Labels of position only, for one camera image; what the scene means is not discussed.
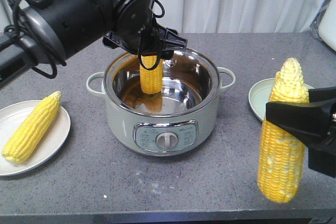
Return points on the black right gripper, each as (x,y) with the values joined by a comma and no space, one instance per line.
(311,123)

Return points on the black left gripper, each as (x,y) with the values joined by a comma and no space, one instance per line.
(134,32)

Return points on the blemished yellow corn cob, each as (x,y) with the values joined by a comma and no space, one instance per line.
(281,154)

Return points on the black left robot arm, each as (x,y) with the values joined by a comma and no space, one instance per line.
(45,33)

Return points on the pale green plate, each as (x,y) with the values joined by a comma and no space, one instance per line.
(259,95)

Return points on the white appliance at edge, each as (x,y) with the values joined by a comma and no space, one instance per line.
(327,26)

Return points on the grey electric cooking pot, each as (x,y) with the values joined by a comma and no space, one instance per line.
(173,121)

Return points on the white plate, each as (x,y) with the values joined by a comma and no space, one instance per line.
(11,118)

